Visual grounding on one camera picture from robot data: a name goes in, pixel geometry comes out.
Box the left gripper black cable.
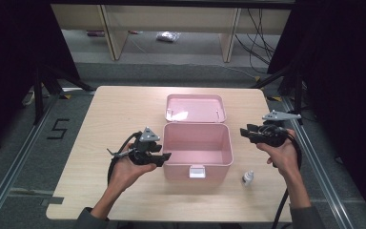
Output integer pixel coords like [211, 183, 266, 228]
[107, 131, 142, 187]

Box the person's right hand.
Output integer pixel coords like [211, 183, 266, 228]
[256, 129, 300, 179]

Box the person's left hand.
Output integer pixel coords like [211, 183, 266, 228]
[108, 143, 157, 196]

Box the bundle of black cables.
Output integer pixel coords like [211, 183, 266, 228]
[234, 8, 276, 67]

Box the thin white floor cable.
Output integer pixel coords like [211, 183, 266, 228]
[199, 62, 259, 80]

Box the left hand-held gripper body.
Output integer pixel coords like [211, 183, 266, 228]
[107, 127, 161, 166]

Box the pink plastic storage box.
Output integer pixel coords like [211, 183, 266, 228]
[161, 94, 234, 182]

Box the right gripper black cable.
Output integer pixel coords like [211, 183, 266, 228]
[271, 132, 303, 229]

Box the black metal stand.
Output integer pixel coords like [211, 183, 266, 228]
[32, 65, 95, 126]
[250, 61, 305, 126]

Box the aluminium floor rail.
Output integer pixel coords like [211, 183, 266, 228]
[0, 94, 62, 229]
[280, 95, 355, 229]

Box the light wooden desk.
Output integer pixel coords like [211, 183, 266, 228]
[51, 4, 292, 63]

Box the clear plastic bag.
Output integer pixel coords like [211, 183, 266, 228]
[155, 31, 181, 43]

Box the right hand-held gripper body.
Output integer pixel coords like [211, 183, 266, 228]
[251, 109, 302, 148]

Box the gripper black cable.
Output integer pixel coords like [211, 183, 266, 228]
[271, 132, 303, 229]
[107, 131, 142, 187]

